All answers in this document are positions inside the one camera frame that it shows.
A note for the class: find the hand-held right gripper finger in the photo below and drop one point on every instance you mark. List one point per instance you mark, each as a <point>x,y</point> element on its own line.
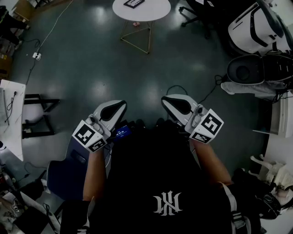
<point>175,113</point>
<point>183,98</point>

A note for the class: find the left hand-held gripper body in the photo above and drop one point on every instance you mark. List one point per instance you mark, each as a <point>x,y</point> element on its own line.
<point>83,133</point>

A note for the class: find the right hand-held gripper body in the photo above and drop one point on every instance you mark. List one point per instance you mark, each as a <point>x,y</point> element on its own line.
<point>207,126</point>

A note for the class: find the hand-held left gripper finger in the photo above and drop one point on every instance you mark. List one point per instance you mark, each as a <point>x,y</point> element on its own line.
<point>110,104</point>
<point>120,114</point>

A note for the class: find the black picture frame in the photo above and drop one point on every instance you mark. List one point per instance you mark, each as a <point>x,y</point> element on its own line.
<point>134,3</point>

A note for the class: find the person's left forearm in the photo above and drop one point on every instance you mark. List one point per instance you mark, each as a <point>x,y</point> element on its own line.
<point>93,173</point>

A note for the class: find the person's right forearm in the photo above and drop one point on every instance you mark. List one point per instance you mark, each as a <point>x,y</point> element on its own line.
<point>210,160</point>

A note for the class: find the round white table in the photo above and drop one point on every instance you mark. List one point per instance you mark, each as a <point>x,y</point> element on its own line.
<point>146,14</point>

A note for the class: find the person's right shoe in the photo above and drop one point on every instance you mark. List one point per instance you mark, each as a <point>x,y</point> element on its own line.
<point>160,122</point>

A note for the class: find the person's shoe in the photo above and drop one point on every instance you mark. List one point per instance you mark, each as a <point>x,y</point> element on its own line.
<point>160,122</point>
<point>139,123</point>

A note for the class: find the small blue screen device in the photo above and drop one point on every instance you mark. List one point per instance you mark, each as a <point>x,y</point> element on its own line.
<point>122,133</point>

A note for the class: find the person's left shoe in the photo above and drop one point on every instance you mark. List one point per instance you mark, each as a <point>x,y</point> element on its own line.
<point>139,123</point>

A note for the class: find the dark blue chair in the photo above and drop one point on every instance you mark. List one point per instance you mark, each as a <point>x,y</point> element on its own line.
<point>66,173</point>

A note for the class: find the grey cloth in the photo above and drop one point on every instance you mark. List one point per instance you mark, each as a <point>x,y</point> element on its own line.
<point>247,90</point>

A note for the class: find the person's black shirt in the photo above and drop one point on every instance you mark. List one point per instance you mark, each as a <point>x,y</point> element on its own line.
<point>148,171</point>

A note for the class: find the black open case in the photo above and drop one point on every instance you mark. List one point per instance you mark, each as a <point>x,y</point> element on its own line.
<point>242,70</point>

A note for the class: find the black bag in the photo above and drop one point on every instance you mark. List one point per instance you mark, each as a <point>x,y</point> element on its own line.
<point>251,185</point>

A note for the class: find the white cabinet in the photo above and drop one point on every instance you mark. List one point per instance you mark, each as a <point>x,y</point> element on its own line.
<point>286,114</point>

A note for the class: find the white animal figure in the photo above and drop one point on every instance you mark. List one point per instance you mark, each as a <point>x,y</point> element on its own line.
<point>277,166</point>

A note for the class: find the black office chair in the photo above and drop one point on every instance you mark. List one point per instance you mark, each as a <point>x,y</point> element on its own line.
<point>201,16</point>

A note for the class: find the small pink item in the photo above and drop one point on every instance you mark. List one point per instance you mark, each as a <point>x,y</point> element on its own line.
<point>136,23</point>

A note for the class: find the white power strip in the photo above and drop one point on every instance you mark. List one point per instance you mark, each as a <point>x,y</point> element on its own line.
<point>36,55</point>

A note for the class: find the white and black machine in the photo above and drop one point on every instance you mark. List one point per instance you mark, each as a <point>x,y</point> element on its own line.
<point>245,29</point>

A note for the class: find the cardboard box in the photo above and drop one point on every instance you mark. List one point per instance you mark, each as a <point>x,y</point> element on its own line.
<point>23,9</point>

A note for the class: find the white desk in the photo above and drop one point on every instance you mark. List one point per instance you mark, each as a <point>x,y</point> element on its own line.
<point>13,128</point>

